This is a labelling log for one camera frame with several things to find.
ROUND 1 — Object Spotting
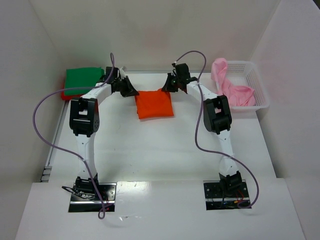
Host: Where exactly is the folded green t shirt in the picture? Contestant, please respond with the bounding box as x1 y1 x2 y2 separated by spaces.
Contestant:
63 67 105 97

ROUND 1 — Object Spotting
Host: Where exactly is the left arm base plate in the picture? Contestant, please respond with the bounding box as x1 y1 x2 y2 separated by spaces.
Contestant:
68 183 117 213

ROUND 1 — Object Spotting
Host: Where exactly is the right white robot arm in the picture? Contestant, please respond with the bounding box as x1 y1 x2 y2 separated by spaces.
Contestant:
161 62 242 197

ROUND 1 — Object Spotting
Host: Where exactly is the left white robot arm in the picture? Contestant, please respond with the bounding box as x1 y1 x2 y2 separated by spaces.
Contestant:
69 66 139 198

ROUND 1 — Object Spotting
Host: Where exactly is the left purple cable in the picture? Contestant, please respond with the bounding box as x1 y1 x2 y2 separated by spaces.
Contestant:
32 52 117 220

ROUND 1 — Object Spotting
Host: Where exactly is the folded red t shirt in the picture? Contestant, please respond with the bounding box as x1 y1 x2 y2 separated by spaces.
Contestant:
60 90 82 101

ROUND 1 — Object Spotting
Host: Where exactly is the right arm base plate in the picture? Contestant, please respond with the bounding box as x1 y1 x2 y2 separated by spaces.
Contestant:
203 180 251 211

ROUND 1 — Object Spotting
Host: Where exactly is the white plastic basket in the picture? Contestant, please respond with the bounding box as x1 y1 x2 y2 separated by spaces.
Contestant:
211 58 270 112

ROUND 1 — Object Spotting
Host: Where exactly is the pink t shirt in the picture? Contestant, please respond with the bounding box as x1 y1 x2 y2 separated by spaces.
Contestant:
211 58 256 107

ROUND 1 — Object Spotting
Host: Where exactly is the orange t shirt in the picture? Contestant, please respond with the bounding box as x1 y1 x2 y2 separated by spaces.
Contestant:
134 89 174 120

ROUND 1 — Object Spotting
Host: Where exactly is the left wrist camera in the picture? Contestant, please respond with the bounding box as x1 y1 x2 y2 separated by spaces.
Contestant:
119 66 127 79

